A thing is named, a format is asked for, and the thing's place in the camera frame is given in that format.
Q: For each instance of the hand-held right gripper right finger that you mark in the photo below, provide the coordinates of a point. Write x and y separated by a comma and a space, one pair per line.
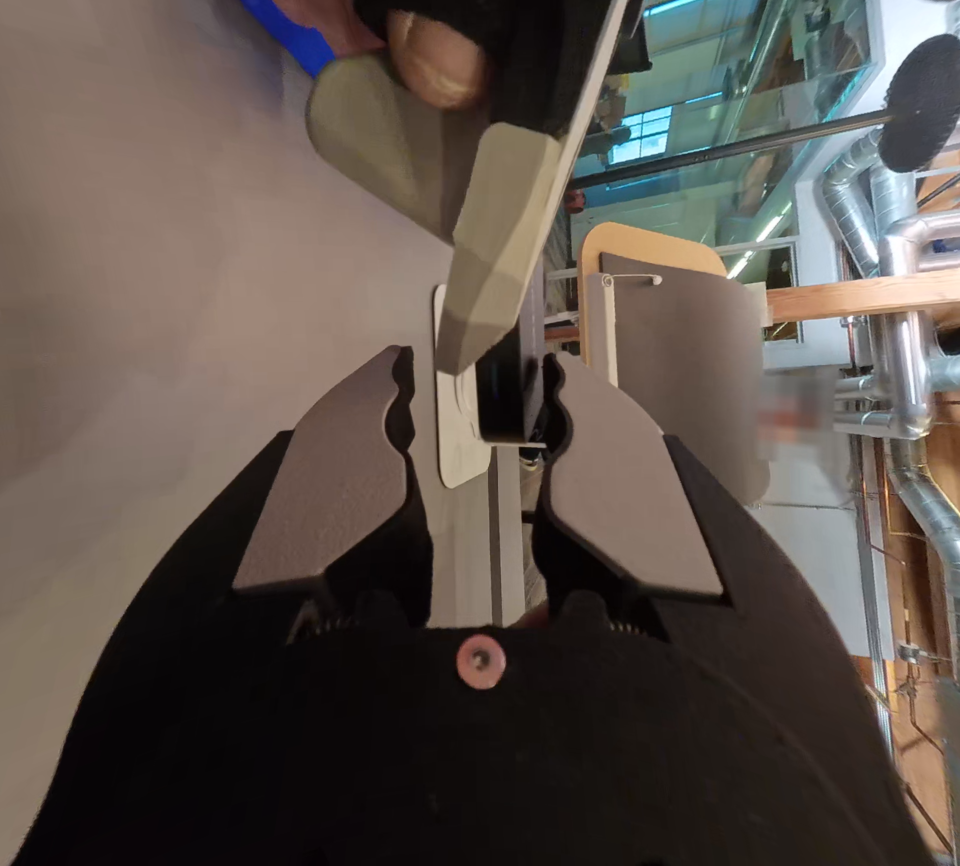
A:
630, 498

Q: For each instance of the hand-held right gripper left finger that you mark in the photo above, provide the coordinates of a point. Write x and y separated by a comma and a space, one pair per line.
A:
330, 491

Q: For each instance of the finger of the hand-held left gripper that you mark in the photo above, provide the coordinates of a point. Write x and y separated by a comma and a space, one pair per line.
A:
499, 221

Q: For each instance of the blue plastic bin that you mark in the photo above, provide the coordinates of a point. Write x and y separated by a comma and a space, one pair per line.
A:
300, 41

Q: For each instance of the black usb hub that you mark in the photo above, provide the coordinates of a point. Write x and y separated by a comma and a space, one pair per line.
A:
499, 401

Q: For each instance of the person's left hand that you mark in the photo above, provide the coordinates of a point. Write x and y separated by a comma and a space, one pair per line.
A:
439, 63

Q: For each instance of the white mounting bar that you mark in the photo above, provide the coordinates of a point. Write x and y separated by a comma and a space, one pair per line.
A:
604, 326

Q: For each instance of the grey panel with wooden edge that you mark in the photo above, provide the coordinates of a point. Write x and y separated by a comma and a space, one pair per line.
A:
675, 356

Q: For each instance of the light wooden beam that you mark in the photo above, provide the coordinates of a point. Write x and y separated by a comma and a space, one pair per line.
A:
840, 300

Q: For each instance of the black pole with round disc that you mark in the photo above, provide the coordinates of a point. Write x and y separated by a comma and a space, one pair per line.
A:
922, 108

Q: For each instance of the silver ventilation duct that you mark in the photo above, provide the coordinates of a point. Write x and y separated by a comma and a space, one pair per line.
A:
907, 356

